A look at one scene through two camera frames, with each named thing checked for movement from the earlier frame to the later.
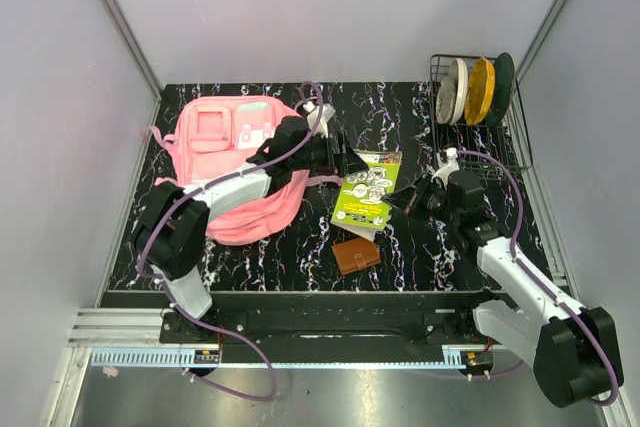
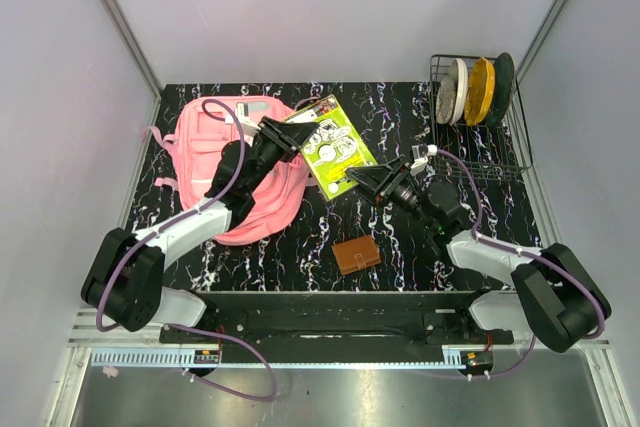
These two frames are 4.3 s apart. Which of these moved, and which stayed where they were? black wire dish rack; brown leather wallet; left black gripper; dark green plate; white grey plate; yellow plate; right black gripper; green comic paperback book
Moved: left black gripper; green comic paperback book; right black gripper
Stayed: yellow plate; brown leather wallet; black wire dish rack; dark green plate; white grey plate
